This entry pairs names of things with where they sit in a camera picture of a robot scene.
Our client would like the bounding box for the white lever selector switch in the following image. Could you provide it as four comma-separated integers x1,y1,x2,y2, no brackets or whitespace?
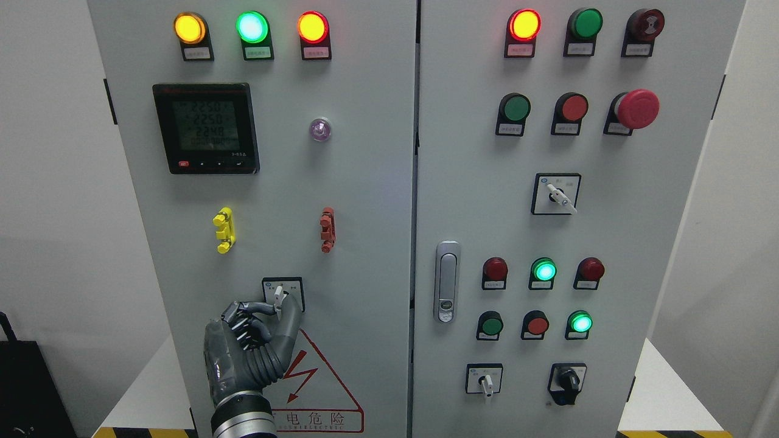
261,276,306,315

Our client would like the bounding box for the green push button upper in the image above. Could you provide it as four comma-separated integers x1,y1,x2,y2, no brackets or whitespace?
495,92,531,137

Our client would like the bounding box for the white lever switch lower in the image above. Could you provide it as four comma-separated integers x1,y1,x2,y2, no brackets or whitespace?
466,363,503,401

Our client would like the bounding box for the dark red indicator left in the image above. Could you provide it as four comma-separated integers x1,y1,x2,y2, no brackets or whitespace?
481,256,508,291

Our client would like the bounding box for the green lit indicator light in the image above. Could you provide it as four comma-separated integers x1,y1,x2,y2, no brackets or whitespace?
236,10,274,61

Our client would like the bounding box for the white lever switch upper right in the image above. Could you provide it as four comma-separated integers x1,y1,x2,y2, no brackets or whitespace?
531,173,582,215

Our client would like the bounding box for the dark red indicator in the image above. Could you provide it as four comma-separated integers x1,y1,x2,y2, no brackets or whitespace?
573,256,606,290
481,256,508,291

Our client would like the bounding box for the red plastic clip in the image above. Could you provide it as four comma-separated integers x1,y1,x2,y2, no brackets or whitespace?
320,207,337,253

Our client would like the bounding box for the red emergency stop button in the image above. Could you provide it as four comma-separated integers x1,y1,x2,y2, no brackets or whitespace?
603,89,660,136

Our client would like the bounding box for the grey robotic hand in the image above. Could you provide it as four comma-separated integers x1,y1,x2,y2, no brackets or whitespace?
204,296,303,406

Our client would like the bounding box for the green lit button lower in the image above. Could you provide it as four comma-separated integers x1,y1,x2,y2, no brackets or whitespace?
565,310,593,340

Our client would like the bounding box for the grey cabinet door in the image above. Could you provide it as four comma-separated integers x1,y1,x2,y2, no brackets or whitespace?
88,1,416,437
411,1,745,437

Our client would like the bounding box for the grey right cabinet door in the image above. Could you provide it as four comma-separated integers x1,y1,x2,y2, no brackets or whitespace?
411,1,745,437

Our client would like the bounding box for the black bag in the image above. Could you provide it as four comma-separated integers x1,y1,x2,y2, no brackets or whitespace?
1,312,76,437

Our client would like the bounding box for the red push button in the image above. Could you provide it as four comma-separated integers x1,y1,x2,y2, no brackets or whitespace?
520,310,549,340
550,92,589,136

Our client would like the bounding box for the red push button upper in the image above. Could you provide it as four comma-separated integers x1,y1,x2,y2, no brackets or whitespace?
550,92,589,136

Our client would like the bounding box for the yellow plastic clip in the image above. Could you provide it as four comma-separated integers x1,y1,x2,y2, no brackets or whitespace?
212,207,236,254

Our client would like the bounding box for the green push button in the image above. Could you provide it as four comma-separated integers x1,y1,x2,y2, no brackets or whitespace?
495,92,531,137
476,310,504,341

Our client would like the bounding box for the dark red buzzer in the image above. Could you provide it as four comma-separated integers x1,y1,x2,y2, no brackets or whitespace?
621,9,665,58

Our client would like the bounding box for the orange red indicator light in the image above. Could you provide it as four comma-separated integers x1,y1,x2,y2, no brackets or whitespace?
297,10,332,60

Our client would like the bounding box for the green push button lower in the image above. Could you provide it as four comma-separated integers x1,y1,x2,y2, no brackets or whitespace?
476,310,504,341

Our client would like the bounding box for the silver door lock handle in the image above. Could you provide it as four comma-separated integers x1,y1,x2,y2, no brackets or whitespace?
433,240,460,324

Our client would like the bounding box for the grey left cabinet door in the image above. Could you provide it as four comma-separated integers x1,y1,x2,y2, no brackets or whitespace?
88,1,416,437

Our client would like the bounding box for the green lit indicator middle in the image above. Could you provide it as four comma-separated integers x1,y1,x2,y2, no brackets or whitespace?
528,256,557,290

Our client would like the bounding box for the red lit indicator right door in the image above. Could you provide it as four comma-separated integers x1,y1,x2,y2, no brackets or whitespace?
503,9,542,58

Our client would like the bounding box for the green unlit indicator top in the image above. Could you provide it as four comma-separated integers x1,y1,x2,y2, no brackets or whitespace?
563,7,604,57

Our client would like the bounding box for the clear small lamp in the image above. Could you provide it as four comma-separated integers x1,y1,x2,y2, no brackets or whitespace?
309,117,333,142

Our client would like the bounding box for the red push button lower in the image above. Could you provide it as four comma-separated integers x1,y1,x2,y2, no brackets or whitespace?
520,310,549,340

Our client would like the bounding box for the dark red indicator right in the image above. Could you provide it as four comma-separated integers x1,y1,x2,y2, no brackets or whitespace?
573,256,606,290

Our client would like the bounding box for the black digital power meter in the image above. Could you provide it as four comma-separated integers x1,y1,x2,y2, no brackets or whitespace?
152,83,260,175

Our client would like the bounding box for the yellow indicator light top left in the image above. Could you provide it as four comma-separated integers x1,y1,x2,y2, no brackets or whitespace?
173,12,214,61

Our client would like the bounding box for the red electrical hazard sign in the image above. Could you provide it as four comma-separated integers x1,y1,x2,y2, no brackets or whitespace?
264,329,365,434

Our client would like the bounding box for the black knob selector switch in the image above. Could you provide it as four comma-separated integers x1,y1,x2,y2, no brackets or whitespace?
547,363,587,406

